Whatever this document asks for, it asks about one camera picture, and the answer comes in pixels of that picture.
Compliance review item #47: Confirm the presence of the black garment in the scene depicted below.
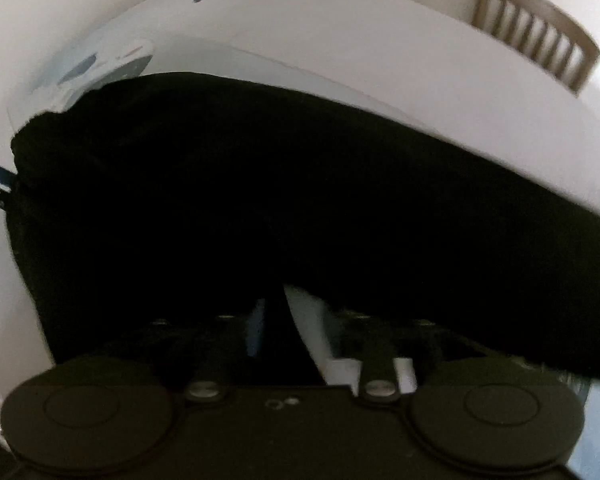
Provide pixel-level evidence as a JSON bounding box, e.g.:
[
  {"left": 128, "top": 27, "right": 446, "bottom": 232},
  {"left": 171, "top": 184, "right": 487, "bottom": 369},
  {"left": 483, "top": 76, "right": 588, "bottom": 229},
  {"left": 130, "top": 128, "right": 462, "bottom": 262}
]
[{"left": 10, "top": 72, "right": 600, "bottom": 386}]

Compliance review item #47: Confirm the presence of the wooden slatted chair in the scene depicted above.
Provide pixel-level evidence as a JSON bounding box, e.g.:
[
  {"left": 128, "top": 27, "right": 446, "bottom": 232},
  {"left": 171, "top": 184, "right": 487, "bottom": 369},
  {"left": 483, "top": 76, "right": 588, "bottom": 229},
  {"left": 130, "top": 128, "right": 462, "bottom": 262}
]
[{"left": 470, "top": 0, "right": 600, "bottom": 95}]

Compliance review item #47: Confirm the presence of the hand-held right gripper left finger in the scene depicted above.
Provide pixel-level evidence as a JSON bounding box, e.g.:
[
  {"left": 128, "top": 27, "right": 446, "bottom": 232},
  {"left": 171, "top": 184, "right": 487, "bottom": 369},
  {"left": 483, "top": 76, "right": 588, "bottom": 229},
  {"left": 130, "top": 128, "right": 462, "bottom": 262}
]
[{"left": 147, "top": 314, "right": 242, "bottom": 403}]

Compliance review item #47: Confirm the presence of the white tablecloth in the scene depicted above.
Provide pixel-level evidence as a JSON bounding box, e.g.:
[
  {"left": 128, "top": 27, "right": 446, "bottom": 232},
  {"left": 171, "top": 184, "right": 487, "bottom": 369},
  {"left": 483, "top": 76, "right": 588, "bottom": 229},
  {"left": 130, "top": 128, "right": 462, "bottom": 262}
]
[{"left": 2, "top": 0, "right": 600, "bottom": 393}]

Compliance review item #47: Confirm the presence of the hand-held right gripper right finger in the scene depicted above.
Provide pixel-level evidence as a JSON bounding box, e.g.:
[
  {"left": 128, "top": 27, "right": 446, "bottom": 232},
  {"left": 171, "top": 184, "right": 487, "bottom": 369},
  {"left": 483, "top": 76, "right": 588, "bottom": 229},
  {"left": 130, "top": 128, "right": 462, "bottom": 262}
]
[{"left": 350, "top": 312, "right": 483, "bottom": 405}]

